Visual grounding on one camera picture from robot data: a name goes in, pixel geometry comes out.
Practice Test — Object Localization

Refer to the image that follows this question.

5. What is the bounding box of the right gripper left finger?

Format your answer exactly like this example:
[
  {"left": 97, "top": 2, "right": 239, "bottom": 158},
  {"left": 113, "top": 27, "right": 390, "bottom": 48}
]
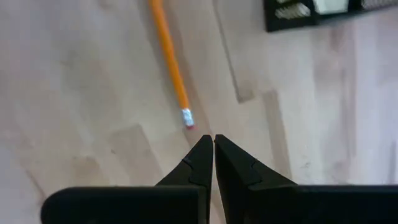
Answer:
[{"left": 40, "top": 134, "right": 214, "bottom": 224}]

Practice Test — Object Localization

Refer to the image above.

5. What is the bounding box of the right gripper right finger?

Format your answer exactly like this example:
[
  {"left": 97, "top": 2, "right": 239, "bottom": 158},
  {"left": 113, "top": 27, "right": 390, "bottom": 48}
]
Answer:
[{"left": 215, "top": 134, "right": 398, "bottom": 224}]

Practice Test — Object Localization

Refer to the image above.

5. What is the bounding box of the orange pencil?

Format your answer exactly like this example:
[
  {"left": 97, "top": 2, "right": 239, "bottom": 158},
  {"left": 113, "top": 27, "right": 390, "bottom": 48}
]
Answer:
[{"left": 148, "top": 0, "right": 196, "bottom": 129}]

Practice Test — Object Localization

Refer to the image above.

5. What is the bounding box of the black mesh desk organizer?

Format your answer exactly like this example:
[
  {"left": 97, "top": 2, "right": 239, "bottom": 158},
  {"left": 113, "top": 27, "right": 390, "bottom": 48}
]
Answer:
[{"left": 263, "top": 0, "right": 398, "bottom": 33}]

